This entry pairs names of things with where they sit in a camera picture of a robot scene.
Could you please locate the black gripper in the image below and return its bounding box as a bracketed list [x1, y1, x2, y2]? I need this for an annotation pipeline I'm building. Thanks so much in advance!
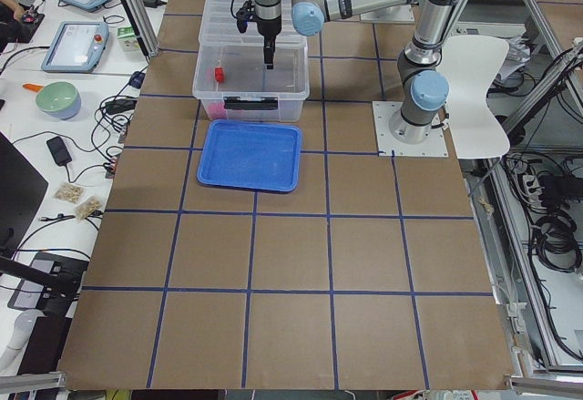
[258, 17, 281, 70]

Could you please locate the red block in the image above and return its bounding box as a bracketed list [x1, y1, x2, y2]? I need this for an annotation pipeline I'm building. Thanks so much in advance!
[214, 67, 225, 83]
[203, 102, 228, 120]

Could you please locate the clear plastic box lid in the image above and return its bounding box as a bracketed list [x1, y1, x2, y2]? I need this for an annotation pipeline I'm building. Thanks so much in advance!
[199, 0, 308, 50]

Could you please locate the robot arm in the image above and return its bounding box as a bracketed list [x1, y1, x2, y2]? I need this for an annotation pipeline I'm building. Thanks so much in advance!
[232, 0, 459, 144]

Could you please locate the clear plastic storage box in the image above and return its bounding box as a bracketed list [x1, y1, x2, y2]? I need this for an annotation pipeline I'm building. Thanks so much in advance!
[193, 45, 310, 122]

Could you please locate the blue plastic tray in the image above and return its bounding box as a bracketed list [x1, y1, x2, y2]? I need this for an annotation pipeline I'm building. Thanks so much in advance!
[197, 120, 302, 192]

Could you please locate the green white carton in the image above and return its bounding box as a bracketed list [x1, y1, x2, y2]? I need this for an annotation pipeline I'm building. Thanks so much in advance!
[116, 26, 141, 52]

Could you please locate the teach pendant near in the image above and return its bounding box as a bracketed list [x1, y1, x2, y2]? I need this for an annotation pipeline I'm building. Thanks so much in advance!
[41, 21, 109, 73]

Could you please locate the white chair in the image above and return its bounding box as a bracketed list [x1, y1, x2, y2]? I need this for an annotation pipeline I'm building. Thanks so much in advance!
[437, 35, 510, 159]

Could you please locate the green bowl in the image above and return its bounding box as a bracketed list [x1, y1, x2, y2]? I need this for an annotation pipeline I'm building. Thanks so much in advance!
[36, 81, 81, 119]

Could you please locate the black power adapter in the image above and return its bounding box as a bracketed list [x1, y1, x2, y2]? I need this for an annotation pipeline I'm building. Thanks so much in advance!
[46, 136, 72, 167]

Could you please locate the toy carrot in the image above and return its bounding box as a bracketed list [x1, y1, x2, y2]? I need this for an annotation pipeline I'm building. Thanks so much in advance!
[22, 83, 43, 92]

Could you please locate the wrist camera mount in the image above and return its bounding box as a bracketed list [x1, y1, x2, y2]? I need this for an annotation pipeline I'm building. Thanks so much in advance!
[235, 0, 256, 34]

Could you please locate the black box latch handle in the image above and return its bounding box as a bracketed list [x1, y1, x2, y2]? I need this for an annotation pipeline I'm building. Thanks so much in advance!
[223, 97, 279, 111]

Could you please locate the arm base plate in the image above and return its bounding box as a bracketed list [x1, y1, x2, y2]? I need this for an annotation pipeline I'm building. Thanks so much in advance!
[372, 101, 448, 158]

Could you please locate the aluminium frame post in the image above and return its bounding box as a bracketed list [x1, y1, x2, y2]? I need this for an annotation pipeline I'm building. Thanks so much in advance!
[121, 0, 159, 59]

